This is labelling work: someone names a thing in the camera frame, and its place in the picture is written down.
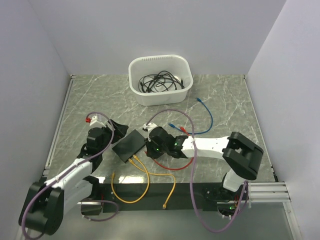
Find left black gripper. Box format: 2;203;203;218
98;119;128;154

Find black network switch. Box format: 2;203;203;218
112;129;145;163

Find yellow ethernet cable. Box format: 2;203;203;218
132;154;177;210
110;159;151;205

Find red ethernet cable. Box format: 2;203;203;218
149;126;195;171

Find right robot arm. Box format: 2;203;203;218
142;123;264;200

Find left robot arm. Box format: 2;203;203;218
18;119;129;235

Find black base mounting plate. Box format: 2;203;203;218
79;182;251;216

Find white plastic tub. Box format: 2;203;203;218
128;54;194;106

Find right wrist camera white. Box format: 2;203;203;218
142;122;158;132

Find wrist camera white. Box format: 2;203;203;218
142;122;158;132
85;113;106;128

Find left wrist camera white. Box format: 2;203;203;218
85;113;106;128

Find tangled black cables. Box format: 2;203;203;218
138;70;186;94

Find blue ethernet cable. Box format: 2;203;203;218
167;97;215;136

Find aluminium frame rail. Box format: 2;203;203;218
248;182;291;203

